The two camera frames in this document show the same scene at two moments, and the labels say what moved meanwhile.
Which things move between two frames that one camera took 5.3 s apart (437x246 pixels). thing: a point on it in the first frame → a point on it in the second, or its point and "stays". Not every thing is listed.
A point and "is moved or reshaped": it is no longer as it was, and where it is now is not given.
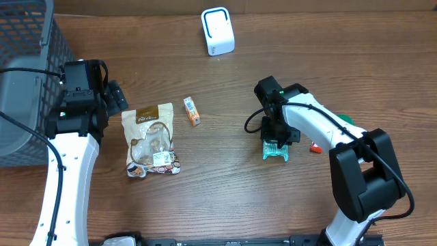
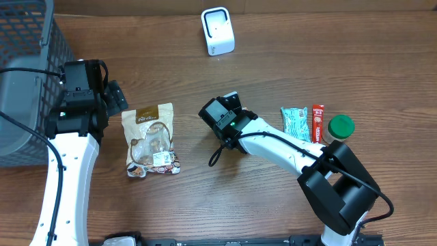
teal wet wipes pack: x=272 y=149 is moved or reshaped
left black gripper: x=113 y=98 stays
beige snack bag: x=149 y=132 stays
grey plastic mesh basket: x=31 y=37 stays
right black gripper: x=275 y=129 → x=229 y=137
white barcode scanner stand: x=218 y=30 stays
